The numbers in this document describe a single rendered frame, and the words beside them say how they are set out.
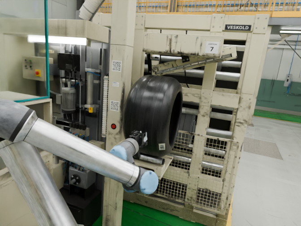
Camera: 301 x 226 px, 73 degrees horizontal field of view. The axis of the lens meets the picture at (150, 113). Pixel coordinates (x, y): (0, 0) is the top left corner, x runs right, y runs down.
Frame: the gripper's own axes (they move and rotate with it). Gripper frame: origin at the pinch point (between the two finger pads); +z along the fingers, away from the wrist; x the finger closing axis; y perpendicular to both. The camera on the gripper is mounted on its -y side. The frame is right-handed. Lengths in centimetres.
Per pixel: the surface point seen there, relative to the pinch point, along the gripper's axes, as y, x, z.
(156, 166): -23.2, -6.2, 13.6
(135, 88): 28.9, 12.4, 9.1
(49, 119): 3, 64, -10
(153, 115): 14.9, -3.8, 0.8
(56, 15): 254, 858, 831
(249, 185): -108, -99, 185
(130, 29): 67, 27, 25
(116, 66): 41, 34, 20
